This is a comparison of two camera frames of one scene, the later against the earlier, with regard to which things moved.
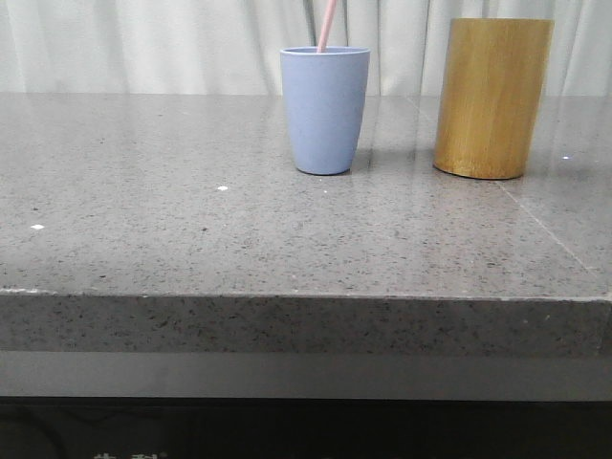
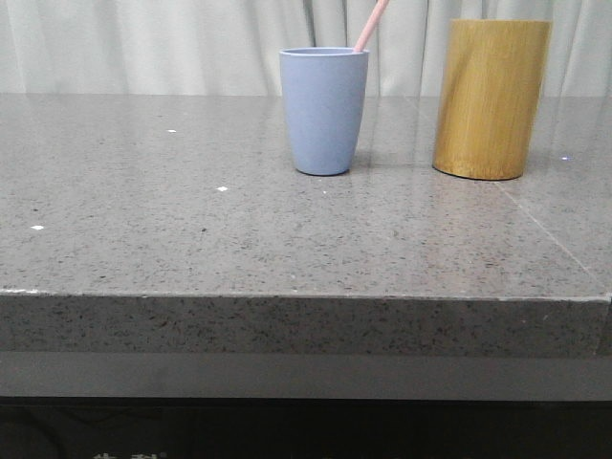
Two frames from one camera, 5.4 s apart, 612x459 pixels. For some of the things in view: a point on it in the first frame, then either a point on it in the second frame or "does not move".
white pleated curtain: [236, 46] does not move
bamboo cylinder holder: [493, 79] does not move
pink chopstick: [327, 22] to [373, 21]
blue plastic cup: [326, 97] does not move
